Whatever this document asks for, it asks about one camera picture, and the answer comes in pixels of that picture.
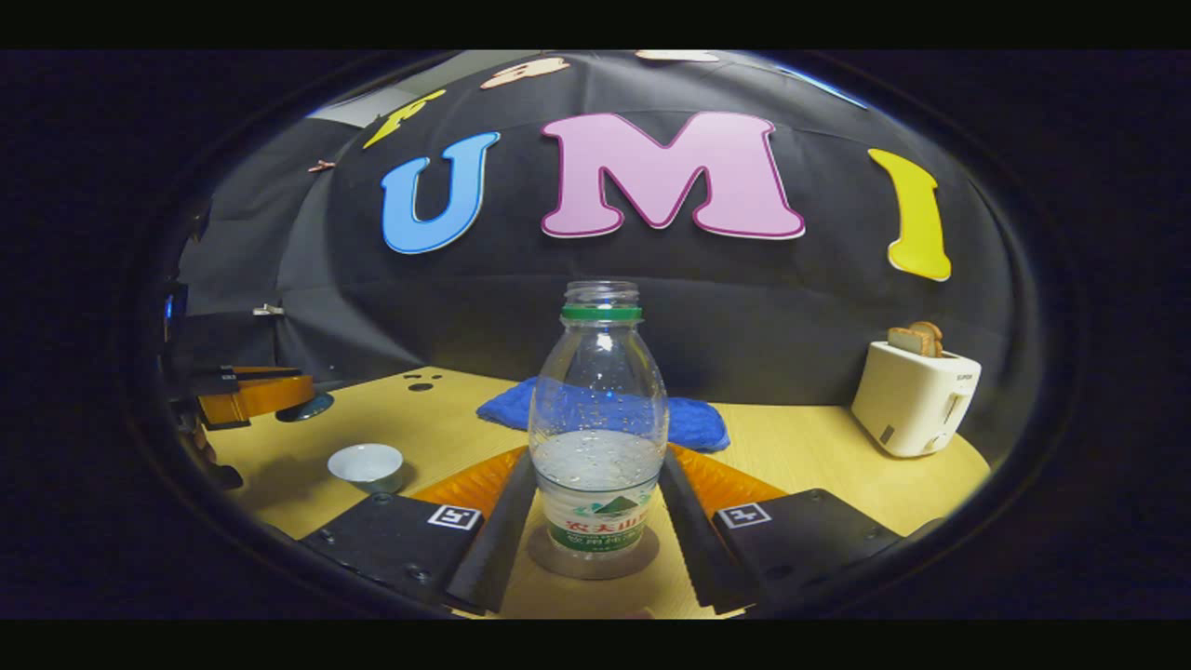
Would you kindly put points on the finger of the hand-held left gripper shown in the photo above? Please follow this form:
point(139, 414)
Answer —
point(265, 398)
point(256, 371)

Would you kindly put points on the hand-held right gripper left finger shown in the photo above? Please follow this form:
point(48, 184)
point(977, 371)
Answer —
point(493, 549)

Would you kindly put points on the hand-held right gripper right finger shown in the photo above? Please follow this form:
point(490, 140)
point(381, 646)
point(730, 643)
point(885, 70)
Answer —
point(693, 549)

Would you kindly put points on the white teacup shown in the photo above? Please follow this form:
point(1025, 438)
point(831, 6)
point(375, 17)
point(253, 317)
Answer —
point(365, 462)

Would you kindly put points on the clear plastic water bottle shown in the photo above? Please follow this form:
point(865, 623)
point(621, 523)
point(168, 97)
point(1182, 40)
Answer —
point(600, 391)

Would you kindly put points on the white clip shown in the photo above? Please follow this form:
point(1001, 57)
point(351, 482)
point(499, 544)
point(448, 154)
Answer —
point(268, 310)

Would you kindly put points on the blue towel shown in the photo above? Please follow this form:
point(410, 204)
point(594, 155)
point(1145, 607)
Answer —
point(693, 423)

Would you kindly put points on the black backdrop cloth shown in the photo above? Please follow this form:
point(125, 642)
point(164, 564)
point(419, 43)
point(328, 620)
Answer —
point(744, 307)

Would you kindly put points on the white toaster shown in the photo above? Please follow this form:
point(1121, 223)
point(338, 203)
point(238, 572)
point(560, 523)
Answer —
point(912, 400)

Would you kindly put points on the brown bread slice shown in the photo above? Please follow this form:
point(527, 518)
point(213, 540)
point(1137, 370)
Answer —
point(932, 335)
point(907, 341)

